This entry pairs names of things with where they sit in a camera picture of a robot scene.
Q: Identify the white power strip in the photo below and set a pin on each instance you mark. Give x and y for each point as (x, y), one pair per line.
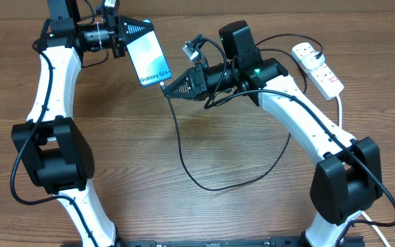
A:
(323, 78)

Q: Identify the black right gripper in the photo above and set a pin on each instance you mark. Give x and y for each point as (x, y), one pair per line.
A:
(198, 81)

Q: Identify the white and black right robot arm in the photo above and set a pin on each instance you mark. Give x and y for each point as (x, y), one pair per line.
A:
(347, 178)

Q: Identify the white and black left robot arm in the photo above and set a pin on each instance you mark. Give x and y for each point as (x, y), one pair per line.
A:
(50, 146)

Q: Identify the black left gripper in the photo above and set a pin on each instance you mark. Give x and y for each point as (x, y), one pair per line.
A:
(120, 29)

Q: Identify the white charger plug adapter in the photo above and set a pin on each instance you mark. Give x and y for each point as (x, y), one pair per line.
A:
(313, 60)

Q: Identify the blue Samsung Galaxy smartphone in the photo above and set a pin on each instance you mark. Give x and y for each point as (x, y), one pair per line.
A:
(149, 61)

